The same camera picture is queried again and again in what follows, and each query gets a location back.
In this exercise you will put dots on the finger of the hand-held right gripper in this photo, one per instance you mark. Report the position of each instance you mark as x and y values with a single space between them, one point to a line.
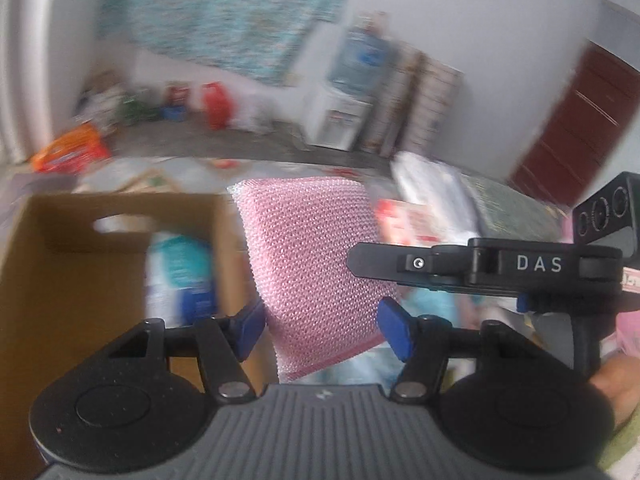
380 262

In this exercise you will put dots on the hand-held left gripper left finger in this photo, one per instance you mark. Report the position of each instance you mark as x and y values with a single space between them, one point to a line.
247 329

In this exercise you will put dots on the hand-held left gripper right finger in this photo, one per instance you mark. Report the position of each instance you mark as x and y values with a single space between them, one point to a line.
395 330

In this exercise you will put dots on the pink mesh sponge cloth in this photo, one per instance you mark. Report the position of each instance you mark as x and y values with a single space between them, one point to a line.
310 260

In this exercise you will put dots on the brown cardboard box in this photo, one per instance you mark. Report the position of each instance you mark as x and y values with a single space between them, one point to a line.
60 280

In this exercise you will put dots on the person's right hand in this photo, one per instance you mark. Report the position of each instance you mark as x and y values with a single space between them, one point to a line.
611 390

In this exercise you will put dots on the red white tissue pack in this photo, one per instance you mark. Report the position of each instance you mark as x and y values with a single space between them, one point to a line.
407 222

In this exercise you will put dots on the dark green patterned cloth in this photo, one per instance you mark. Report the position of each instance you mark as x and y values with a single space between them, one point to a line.
510 205

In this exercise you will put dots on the large white plastic bag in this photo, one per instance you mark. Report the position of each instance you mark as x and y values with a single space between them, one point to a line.
435 190

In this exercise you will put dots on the blue white wet wipes pack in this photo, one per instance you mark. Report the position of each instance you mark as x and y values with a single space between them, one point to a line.
175 270

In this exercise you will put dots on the red brown door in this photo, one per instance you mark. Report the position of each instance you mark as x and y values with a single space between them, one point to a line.
580 125

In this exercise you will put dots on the white water dispenser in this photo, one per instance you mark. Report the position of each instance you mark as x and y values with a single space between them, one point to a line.
335 120

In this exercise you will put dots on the checked padded boards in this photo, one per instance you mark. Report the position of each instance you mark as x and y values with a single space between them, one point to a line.
425 100

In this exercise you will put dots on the blue water bottle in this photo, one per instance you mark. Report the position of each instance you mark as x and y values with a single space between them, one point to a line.
362 55

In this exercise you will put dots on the red plastic bag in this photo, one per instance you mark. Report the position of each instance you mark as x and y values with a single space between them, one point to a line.
217 105

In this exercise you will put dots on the small blue box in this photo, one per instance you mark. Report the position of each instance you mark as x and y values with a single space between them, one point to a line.
173 113

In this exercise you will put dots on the small red box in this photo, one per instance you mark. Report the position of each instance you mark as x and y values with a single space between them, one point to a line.
179 95

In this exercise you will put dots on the green packets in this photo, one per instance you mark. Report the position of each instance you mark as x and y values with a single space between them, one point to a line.
137 107

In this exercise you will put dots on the orange snack bag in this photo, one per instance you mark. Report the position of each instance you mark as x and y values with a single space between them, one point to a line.
70 150

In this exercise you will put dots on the grey white curtain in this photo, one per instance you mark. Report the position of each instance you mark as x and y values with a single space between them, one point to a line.
35 60

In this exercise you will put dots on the teal floral wall cloth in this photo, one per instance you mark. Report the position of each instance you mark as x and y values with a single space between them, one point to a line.
215 15

